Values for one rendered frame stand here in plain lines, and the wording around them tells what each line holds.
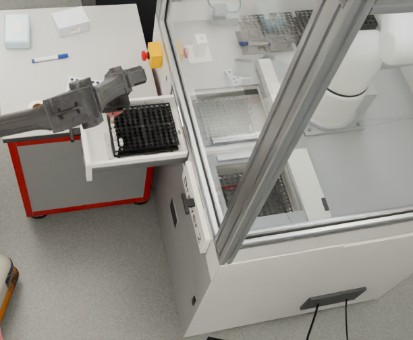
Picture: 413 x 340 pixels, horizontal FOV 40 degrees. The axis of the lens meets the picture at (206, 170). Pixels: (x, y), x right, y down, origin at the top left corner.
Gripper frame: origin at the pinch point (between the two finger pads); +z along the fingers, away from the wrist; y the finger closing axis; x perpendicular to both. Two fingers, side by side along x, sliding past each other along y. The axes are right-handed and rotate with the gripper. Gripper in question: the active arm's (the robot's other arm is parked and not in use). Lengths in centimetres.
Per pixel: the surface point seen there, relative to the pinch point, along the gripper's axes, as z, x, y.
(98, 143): 10.8, -3.6, -5.2
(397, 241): 6, -59, 86
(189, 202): 2.9, -34.3, 19.3
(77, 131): 3.4, -2.6, -11.9
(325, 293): 58, -59, 80
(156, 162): 8.1, -15.7, 12.8
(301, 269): 18, -58, 55
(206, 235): 1, -47, 21
